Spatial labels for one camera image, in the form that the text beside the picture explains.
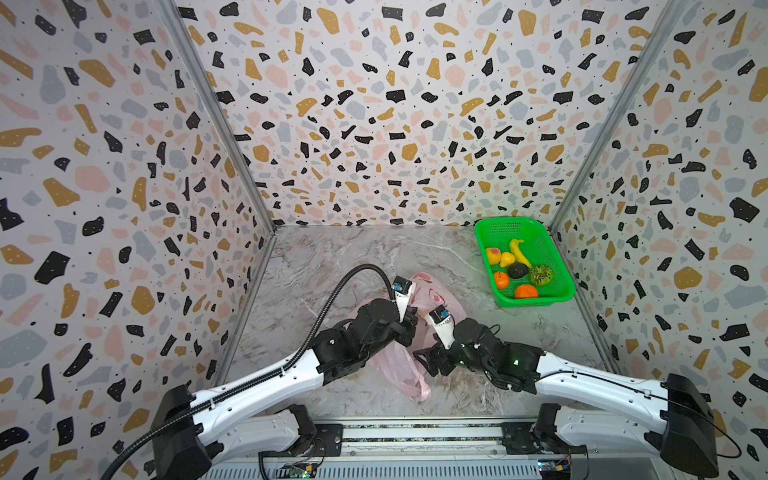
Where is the pink plastic bag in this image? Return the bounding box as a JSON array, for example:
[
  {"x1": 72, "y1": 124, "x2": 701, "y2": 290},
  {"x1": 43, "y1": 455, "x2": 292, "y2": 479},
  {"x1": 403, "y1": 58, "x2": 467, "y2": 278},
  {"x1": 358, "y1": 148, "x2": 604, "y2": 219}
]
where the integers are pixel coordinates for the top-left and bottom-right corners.
[{"x1": 366, "y1": 272, "x2": 468, "y2": 402}]

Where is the small orange tangerine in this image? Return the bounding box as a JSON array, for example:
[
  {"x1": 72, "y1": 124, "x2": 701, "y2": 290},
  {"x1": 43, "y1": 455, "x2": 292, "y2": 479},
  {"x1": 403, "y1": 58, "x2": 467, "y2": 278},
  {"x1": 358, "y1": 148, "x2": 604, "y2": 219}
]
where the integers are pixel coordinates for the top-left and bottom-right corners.
[{"x1": 492, "y1": 271, "x2": 510, "y2": 291}]

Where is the orange fruit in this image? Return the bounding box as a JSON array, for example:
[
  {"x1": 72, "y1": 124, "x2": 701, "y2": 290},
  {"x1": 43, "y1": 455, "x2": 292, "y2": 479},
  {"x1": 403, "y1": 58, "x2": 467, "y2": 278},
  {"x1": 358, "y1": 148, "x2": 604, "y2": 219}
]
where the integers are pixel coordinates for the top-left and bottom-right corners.
[{"x1": 514, "y1": 284, "x2": 539, "y2": 300}]

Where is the dark avocado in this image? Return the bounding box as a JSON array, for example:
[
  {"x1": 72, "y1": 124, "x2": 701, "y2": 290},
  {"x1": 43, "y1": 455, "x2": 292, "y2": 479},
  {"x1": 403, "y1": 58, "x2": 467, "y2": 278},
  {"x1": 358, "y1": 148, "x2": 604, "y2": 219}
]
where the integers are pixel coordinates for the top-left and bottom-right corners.
[{"x1": 507, "y1": 262, "x2": 530, "y2": 280}]

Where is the green plastic basket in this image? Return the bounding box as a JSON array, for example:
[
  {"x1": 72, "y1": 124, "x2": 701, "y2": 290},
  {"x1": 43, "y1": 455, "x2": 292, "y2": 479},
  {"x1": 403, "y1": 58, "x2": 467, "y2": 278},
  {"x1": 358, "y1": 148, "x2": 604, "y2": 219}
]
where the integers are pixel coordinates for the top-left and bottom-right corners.
[{"x1": 474, "y1": 217, "x2": 575, "y2": 308}]

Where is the yellow red peach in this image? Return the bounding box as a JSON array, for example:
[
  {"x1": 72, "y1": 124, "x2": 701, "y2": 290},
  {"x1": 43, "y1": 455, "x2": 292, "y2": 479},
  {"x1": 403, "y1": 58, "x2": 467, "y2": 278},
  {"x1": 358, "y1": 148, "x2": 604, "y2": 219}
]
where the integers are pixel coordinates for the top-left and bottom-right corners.
[{"x1": 485, "y1": 248, "x2": 502, "y2": 266}]

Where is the green lime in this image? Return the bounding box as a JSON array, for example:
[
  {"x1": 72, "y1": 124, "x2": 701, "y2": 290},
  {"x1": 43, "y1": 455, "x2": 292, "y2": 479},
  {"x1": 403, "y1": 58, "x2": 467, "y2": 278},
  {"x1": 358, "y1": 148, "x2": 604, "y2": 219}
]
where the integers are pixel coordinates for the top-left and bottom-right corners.
[{"x1": 528, "y1": 265, "x2": 554, "y2": 287}]

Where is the yellow banana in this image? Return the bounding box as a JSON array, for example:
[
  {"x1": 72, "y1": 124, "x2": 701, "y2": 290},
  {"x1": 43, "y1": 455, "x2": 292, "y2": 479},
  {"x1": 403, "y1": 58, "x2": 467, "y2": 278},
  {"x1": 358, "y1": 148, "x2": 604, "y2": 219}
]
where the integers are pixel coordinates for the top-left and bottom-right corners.
[{"x1": 509, "y1": 239, "x2": 532, "y2": 268}]

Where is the yellow lemon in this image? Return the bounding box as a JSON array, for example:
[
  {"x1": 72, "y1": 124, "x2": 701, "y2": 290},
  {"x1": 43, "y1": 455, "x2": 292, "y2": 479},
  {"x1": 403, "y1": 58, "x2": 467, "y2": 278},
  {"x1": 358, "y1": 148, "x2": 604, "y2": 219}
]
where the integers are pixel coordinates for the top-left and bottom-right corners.
[{"x1": 499, "y1": 252, "x2": 516, "y2": 268}]

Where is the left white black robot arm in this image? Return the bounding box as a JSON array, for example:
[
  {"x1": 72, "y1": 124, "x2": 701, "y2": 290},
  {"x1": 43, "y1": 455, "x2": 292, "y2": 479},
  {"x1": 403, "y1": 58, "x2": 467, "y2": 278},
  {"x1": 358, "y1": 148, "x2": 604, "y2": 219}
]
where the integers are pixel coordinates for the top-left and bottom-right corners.
[{"x1": 151, "y1": 298, "x2": 418, "y2": 479}]

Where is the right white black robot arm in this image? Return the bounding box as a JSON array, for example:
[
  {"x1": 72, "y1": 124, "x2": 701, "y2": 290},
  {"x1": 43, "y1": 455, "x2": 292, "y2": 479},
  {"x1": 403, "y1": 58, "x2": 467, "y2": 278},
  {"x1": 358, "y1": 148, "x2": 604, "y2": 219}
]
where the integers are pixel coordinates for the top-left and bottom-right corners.
[{"x1": 413, "y1": 318, "x2": 719, "y2": 478}]

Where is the small circuit board right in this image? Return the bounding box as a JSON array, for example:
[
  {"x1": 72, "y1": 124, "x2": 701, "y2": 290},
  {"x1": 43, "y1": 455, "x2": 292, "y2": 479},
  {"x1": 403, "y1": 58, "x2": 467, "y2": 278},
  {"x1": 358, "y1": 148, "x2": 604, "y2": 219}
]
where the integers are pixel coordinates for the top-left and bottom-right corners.
[{"x1": 537, "y1": 459, "x2": 571, "y2": 480}]

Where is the small circuit board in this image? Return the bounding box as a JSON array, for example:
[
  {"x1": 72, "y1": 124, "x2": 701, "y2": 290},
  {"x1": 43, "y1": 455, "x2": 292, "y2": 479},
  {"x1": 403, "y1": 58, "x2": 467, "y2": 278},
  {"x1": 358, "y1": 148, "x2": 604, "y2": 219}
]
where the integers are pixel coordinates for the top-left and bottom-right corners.
[
  {"x1": 278, "y1": 462, "x2": 319, "y2": 479},
  {"x1": 537, "y1": 459, "x2": 571, "y2": 480}
]

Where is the small circuit board left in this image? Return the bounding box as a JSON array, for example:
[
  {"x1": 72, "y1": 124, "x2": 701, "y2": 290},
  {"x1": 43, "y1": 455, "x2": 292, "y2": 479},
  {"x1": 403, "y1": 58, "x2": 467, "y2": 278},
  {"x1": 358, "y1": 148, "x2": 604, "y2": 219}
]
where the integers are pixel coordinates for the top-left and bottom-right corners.
[{"x1": 278, "y1": 462, "x2": 319, "y2": 479}]

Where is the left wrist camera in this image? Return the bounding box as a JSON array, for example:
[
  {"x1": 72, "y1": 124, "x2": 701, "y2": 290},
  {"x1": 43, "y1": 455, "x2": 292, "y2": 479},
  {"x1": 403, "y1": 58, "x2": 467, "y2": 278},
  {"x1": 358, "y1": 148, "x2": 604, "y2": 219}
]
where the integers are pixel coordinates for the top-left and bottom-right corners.
[{"x1": 392, "y1": 276, "x2": 415, "y2": 322}]

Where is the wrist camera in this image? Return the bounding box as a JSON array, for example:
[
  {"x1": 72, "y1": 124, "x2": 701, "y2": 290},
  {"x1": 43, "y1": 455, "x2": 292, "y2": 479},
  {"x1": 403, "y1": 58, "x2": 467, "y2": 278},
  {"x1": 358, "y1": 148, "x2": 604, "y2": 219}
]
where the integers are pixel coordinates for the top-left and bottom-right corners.
[
  {"x1": 392, "y1": 276, "x2": 415, "y2": 322},
  {"x1": 427, "y1": 305, "x2": 455, "y2": 350}
]

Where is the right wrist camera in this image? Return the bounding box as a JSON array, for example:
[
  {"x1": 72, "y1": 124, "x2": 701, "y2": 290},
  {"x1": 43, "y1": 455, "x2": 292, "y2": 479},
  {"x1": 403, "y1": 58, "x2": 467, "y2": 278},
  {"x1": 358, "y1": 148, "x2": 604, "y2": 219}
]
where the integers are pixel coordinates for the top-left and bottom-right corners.
[{"x1": 427, "y1": 305, "x2": 455, "y2": 350}]

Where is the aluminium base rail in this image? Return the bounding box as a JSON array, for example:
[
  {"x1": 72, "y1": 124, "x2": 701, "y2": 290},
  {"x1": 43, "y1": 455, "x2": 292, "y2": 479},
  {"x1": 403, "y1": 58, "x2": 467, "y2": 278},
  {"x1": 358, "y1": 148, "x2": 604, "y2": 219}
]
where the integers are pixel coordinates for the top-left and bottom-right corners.
[{"x1": 204, "y1": 418, "x2": 680, "y2": 479}]

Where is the left black corrugated cable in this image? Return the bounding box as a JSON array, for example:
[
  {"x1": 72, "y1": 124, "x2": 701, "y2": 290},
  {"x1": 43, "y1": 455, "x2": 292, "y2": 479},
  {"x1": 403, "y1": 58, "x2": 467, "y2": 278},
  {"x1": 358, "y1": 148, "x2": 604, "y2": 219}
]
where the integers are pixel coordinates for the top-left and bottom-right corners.
[{"x1": 98, "y1": 263, "x2": 397, "y2": 480}]

